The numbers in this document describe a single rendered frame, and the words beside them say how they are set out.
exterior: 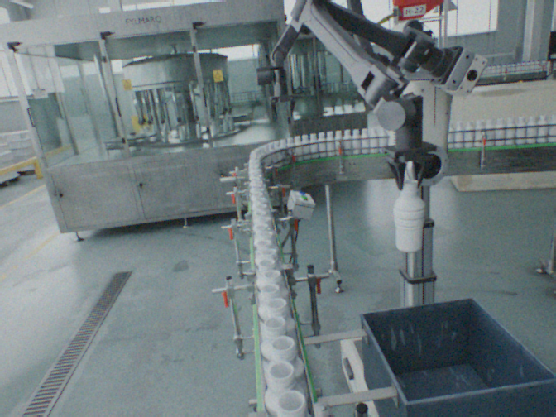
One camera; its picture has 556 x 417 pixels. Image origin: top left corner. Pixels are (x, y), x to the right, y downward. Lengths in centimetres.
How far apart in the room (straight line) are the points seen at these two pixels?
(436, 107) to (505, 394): 97
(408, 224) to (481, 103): 427
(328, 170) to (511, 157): 116
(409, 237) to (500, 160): 200
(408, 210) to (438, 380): 53
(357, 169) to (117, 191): 288
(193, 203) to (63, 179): 142
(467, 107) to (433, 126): 357
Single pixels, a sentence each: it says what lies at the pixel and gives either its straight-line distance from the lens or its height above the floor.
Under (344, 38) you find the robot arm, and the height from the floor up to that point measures 163.
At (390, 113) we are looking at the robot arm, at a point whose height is 147.
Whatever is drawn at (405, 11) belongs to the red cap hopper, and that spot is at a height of 239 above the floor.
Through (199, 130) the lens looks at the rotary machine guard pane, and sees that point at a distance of 446.
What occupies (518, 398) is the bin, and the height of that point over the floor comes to 92.
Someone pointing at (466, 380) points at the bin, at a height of 73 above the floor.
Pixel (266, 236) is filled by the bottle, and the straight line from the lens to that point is 106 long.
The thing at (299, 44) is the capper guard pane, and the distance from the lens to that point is 638.
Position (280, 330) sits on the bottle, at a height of 116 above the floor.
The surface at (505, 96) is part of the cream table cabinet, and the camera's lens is 520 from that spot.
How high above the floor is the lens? 156
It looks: 18 degrees down
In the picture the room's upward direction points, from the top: 7 degrees counter-clockwise
